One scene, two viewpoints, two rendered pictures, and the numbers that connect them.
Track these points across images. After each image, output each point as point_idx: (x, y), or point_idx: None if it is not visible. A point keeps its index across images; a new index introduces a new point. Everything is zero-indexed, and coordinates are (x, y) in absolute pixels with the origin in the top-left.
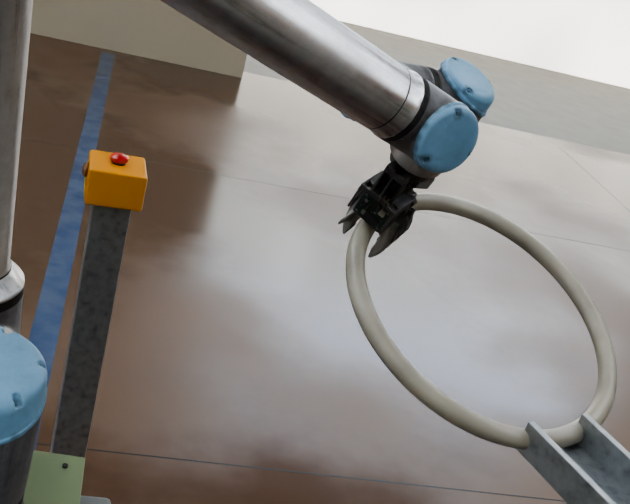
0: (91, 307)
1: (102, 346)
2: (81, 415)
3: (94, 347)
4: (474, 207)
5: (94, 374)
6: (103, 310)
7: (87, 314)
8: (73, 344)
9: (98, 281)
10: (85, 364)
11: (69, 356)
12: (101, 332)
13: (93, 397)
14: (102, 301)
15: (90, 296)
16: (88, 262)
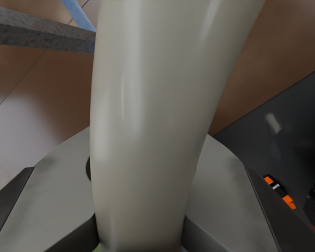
0: (31, 41)
1: (58, 36)
2: (87, 45)
3: (57, 40)
4: None
5: (71, 40)
6: (35, 35)
7: (34, 42)
8: (50, 48)
9: (12, 37)
10: (64, 43)
11: (56, 50)
12: (49, 36)
13: (82, 40)
14: (29, 35)
15: (22, 41)
16: None
